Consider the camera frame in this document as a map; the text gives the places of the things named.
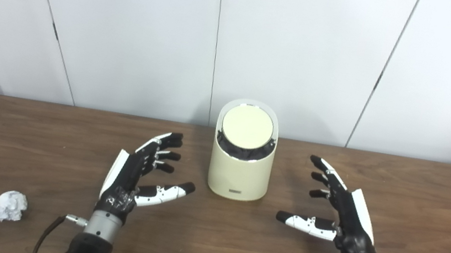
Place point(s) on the cream round bin lid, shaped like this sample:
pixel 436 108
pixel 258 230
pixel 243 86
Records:
pixel 247 128

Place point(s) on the white and black right hand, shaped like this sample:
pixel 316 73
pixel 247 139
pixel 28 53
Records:
pixel 352 223

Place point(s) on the white and black left hand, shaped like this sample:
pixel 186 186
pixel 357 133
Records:
pixel 122 178

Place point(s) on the cream-colored bin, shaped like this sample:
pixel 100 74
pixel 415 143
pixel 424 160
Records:
pixel 237 177

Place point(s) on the black bin liner bag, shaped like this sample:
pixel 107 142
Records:
pixel 244 153

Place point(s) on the white paper ball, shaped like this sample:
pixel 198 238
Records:
pixel 8 206

